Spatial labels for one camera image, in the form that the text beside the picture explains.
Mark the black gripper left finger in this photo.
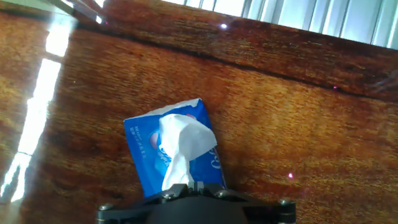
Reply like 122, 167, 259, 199
96, 183, 197, 224

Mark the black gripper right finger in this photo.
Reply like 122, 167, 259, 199
197, 182, 297, 224

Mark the blue tissue pack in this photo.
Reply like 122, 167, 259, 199
123, 98, 227, 198

